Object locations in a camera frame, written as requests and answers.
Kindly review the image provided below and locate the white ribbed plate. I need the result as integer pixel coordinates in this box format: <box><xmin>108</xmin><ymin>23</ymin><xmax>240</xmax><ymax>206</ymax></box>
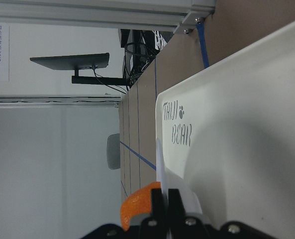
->
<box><xmin>155</xmin><ymin>137</ymin><xmax>204</xmax><ymax>239</ymax></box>

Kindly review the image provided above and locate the aluminium frame post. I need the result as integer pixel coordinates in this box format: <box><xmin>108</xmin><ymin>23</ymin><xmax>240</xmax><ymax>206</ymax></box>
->
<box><xmin>0</xmin><ymin>0</ymin><xmax>216</xmax><ymax>33</ymax></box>

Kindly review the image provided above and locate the black computer box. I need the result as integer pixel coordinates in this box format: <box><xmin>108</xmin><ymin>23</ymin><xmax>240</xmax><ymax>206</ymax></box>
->
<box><xmin>118</xmin><ymin>29</ymin><xmax>160</xmax><ymax>87</ymax></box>

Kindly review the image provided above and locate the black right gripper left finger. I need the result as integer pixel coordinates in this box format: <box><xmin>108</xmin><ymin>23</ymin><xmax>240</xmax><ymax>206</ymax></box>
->
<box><xmin>151</xmin><ymin>189</ymin><xmax>166</xmax><ymax>239</ymax></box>

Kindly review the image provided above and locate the cream bear tray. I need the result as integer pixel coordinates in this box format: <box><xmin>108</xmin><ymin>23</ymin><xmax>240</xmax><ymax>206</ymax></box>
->
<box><xmin>155</xmin><ymin>21</ymin><xmax>295</xmax><ymax>239</ymax></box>

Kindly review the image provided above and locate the grey office chair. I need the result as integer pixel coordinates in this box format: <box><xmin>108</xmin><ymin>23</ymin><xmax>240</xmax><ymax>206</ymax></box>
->
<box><xmin>106</xmin><ymin>133</ymin><xmax>120</xmax><ymax>170</ymax></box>

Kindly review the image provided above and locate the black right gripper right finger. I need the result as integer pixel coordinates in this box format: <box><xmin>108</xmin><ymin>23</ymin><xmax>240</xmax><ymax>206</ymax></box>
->
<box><xmin>168</xmin><ymin>189</ymin><xmax>186</xmax><ymax>239</ymax></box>

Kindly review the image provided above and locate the orange fruit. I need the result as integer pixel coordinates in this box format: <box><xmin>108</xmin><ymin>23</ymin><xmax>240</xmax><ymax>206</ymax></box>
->
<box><xmin>120</xmin><ymin>181</ymin><xmax>161</xmax><ymax>231</ymax></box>

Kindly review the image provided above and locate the black monitor on arm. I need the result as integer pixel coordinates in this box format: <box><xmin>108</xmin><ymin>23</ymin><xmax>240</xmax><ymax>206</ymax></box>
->
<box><xmin>30</xmin><ymin>53</ymin><xmax>129</xmax><ymax>86</ymax></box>

